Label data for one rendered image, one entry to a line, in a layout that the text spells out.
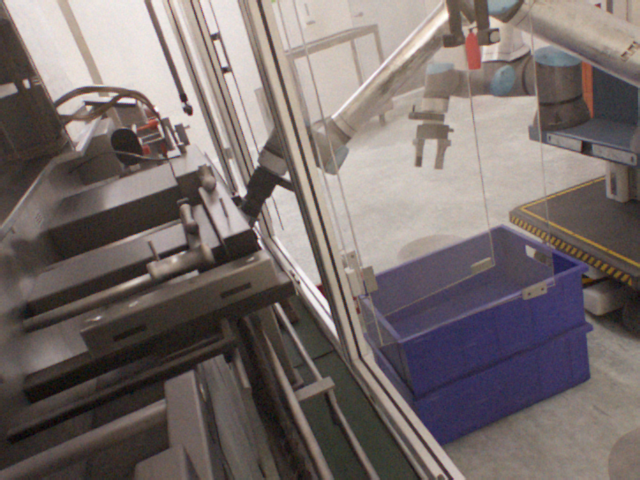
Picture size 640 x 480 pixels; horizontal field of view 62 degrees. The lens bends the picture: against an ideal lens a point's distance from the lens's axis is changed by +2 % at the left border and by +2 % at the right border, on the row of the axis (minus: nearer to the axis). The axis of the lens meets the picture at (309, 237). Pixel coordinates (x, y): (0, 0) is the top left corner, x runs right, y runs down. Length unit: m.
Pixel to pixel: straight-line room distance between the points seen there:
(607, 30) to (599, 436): 1.09
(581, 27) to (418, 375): 0.97
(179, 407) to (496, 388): 1.36
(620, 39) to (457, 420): 1.11
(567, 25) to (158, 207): 1.02
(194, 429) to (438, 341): 1.15
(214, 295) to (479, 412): 1.24
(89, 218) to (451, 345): 1.02
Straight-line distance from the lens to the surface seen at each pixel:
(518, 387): 1.80
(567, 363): 1.87
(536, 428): 1.82
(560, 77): 2.13
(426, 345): 1.53
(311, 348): 1.13
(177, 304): 0.66
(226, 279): 0.66
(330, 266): 1.06
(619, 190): 2.32
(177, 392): 0.52
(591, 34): 1.49
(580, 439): 1.80
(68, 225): 1.06
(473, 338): 1.60
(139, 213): 1.05
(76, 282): 0.82
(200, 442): 0.45
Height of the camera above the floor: 1.31
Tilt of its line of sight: 23 degrees down
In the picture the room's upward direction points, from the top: 17 degrees counter-clockwise
